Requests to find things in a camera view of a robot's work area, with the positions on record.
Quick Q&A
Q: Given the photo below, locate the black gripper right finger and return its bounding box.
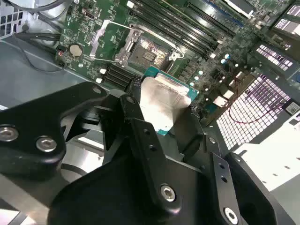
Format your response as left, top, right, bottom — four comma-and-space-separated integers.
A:
174, 106, 293, 225

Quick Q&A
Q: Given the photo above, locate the metal socket cover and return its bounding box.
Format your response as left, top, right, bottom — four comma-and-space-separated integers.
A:
89, 19, 143, 66

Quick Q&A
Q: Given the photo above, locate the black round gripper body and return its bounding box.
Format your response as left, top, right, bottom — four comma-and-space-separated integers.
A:
48, 153, 220, 225

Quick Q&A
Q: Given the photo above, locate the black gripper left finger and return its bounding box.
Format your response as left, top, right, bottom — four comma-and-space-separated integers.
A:
0, 76, 183, 213

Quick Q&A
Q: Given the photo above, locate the silver topped CPU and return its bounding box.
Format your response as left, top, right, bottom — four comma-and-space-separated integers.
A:
138, 67, 200, 136

